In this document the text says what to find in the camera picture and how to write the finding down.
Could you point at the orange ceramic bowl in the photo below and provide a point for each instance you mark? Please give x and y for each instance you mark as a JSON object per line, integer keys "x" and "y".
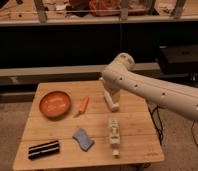
{"x": 55, "y": 104}

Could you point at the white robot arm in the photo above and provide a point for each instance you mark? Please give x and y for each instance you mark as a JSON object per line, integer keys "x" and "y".
{"x": 118, "y": 75}

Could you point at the orange carrot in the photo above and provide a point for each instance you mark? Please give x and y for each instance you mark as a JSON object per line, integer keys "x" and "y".
{"x": 83, "y": 106}

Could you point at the white paper cup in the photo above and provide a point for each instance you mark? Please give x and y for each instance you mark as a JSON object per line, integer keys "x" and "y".
{"x": 112, "y": 101}

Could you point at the blue sponge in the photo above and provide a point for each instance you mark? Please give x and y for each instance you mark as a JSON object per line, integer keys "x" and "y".
{"x": 84, "y": 141}

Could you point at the orange item on shelf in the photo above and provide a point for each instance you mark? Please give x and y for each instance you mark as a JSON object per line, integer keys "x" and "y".
{"x": 104, "y": 7}

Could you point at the black box on right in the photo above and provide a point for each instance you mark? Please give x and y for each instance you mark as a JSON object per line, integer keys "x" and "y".
{"x": 179, "y": 59}

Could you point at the black white striped box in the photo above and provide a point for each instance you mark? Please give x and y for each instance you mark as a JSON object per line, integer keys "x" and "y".
{"x": 42, "y": 150}

